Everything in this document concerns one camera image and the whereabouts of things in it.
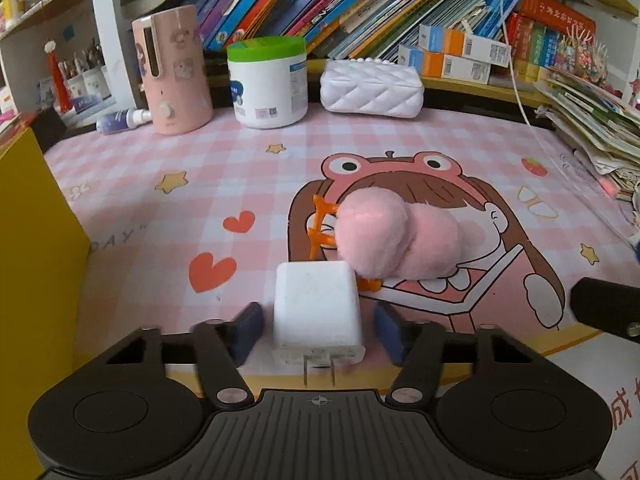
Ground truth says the red tassel ornament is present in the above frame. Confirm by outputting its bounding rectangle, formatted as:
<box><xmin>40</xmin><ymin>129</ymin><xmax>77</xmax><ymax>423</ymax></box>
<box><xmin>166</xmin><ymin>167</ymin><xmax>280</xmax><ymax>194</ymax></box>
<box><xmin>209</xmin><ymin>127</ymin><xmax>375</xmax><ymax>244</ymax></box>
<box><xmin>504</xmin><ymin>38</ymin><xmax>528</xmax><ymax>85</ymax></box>
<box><xmin>44</xmin><ymin>40</ymin><xmax>74</xmax><ymax>114</ymax></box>

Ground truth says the white charger plug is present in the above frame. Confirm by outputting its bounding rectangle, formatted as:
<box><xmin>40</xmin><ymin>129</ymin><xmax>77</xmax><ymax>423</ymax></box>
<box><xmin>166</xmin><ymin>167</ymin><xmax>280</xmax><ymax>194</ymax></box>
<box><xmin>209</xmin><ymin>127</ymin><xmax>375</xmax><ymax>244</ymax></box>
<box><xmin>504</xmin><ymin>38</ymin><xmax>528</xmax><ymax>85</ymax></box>
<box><xmin>272</xmin><ymin>261</ymin><xmax>366</xmax><ymax>387</ymax></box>

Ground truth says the pink plush ball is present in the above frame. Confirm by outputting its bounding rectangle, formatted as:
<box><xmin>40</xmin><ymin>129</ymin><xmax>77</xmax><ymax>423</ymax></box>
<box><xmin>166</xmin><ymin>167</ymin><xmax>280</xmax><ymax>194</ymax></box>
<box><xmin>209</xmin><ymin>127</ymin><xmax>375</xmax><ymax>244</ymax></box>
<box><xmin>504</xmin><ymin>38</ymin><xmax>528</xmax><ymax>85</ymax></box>
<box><xmin>334</xmin><ymin>187</ymin><xmax>473</xmax><ymax>282</ymax></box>

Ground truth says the orange hair clip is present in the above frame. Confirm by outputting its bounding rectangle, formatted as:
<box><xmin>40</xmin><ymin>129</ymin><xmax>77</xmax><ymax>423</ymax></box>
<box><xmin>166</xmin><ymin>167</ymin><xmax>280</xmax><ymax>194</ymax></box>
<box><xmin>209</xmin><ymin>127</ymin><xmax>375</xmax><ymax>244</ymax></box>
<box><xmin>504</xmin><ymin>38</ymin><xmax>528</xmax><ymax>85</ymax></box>
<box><xmin>307</xmin><ymin>192</ymin><xmax>386</xmax><ymax>295</ymax></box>

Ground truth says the yellow cardboard box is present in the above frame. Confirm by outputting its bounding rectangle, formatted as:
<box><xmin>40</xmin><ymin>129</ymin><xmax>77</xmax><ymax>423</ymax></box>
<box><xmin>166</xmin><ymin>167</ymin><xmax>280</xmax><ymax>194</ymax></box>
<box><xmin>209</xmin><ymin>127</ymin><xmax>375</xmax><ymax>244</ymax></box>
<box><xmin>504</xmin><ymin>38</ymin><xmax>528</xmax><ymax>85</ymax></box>
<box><xmin>0</xmin><ymin>112</ymin><xmax>92</xmax><ymax>466</ymax></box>

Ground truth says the white canister green lid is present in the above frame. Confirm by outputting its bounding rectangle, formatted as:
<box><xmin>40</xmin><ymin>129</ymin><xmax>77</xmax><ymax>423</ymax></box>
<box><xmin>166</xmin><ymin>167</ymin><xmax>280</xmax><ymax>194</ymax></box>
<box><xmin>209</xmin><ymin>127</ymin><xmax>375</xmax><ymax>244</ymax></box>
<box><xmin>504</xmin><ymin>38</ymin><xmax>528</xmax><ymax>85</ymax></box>
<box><xmin>226</xmin><ymin>36</ymin><xmax>309</xmax><ymax>130</ymax></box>

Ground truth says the printed cartoon desk mat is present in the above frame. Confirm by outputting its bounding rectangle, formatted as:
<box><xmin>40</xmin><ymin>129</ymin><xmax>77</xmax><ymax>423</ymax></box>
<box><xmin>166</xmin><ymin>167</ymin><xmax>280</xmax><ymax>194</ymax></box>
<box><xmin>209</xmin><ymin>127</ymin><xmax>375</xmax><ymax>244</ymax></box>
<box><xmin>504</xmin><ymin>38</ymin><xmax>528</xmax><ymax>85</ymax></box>
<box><xmin>42</xmin><ymin>100</ymin><xmax>640</xmax><ymax>480</ymax></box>

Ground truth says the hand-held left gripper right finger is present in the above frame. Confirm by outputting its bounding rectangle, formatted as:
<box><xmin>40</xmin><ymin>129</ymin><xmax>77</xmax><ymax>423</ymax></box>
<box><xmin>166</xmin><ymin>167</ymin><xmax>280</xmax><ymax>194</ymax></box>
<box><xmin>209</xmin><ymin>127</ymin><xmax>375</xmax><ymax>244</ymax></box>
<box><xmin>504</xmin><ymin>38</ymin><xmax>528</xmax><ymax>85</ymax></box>
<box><xmin>374</xmin><ymin>301</ymin><xmax>539</xmax><ymax>407</ymax></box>

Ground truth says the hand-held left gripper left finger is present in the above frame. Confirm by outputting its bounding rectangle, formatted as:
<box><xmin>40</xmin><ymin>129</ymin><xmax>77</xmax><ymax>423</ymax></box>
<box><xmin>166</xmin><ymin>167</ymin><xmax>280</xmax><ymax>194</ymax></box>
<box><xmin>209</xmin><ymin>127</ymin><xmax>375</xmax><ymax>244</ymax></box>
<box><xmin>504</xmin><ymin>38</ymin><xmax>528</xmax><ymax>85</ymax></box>
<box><xmin>100</xmin><ymin>301</ymin><xmax>265</xmax><ymax>407</ymax></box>

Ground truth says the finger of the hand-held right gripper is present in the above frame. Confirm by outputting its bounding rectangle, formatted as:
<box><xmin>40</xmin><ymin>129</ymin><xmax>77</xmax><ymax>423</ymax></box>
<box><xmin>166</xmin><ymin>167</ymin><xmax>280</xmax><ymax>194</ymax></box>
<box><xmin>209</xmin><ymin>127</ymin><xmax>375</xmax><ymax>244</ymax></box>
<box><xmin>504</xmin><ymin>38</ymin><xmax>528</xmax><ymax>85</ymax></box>
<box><xmin>570</xmin><ymin>276</ymin><xmax>640</xmax><ymax>344</ymax></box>

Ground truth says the colourful beaded ornament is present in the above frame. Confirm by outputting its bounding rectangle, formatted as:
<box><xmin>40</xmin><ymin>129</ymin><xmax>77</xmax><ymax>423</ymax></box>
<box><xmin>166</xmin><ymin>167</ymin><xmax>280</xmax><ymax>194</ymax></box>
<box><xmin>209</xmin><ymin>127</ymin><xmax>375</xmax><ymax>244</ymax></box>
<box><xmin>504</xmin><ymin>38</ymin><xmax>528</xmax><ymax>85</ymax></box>
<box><xmin>554</xmin><ymin>30</ymin><xmax>609</xmax><ymax>87</ymax></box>

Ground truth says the row of thin picture books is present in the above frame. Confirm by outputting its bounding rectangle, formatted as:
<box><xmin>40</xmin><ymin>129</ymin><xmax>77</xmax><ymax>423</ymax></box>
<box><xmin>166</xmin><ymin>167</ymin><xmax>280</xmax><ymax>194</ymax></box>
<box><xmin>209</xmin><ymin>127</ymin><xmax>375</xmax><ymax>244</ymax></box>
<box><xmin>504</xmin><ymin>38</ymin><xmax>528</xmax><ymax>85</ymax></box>
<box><xmin>182</xmin><ymin>0</ymin><xmax>601</xmax><ymax>82</ymax></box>

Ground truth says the purple spray bottle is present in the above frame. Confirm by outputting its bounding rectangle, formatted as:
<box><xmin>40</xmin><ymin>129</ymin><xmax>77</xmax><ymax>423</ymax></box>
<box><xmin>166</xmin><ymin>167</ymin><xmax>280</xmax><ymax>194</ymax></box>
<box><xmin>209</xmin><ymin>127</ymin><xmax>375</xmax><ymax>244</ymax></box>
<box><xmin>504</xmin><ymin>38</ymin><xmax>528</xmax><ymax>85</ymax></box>
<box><xmin>96</xmin><ymin>108</ymin><xmax>152</xmax><ymax>136</ymax></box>

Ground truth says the stack of papers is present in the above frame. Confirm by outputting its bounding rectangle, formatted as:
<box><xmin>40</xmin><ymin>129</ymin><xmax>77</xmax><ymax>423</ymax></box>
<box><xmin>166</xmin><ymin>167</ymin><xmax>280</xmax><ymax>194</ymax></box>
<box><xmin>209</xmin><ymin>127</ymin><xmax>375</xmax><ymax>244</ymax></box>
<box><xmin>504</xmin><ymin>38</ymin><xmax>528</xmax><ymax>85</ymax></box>
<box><xmin>535</xmin><ymin>65</ymin><xmax>640</xmax><ymax>242</ymax></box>

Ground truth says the pink sticker tumbler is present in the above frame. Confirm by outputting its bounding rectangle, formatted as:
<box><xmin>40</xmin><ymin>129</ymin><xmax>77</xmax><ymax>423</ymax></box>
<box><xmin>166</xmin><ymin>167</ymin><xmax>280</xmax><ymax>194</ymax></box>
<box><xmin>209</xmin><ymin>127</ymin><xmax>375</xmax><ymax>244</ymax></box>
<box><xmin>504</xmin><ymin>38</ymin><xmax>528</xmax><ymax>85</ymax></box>
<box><xmin>131</xmin><ymin>4</ymin><xmax>214</xmax><ymax>136</ymax></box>

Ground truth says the white cubby shelf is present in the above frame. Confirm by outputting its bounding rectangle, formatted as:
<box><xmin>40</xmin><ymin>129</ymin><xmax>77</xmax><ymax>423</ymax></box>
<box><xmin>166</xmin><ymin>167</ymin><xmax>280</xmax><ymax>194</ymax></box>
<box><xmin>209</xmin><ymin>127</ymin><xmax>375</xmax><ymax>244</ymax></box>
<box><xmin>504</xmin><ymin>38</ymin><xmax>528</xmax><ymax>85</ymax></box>
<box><xmin>0</xmin><ymin>0</ymin><xmax>142</xmax><ymax>128</ymax></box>

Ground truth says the blue orange white carton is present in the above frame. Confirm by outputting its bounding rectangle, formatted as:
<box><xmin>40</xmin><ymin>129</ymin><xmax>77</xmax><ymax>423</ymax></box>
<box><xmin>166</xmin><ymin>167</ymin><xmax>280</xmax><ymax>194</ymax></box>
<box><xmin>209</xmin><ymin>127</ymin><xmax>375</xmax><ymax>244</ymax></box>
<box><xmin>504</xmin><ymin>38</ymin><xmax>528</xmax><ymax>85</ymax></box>
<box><xmin>419</xmin><ymin>24</ymin><xmax>512</xmax><ymax>69</ymax></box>
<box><xmin>398</xmin><ymin>44</ymin><xmax>493</xmax><ymax>86</ymax></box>

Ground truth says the wooden bookshelf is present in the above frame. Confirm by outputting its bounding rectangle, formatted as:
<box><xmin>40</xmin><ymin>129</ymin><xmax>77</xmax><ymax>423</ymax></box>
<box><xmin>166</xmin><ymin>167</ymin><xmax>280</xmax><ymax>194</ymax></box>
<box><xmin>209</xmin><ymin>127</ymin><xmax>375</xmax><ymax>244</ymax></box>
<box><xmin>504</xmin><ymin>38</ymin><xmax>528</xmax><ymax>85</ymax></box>
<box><xmin>305</xmin><ymin>0</ymin><xmax>640</xmax><ymax>110</ymax></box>

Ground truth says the white cable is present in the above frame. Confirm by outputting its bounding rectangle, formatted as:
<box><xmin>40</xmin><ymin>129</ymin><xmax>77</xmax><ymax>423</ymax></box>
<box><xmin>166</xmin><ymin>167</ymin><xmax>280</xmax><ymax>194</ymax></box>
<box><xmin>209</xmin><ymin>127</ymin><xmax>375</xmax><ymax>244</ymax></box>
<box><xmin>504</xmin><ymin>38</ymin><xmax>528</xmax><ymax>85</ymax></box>
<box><xmin>499</xmin><ymin>0</ymin><xmax>640</xmax><ymax>241</ymax></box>

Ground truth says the white quilted pouch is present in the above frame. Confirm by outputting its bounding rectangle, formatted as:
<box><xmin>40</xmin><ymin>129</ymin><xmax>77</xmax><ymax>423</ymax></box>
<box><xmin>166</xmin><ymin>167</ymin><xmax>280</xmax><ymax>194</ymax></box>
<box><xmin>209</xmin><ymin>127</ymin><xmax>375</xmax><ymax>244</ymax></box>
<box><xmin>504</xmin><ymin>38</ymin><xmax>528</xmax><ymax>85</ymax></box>
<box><xmin>319</xmin><ymin>57</ymin><xmax>426</xmax><ymax>120</ymax></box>

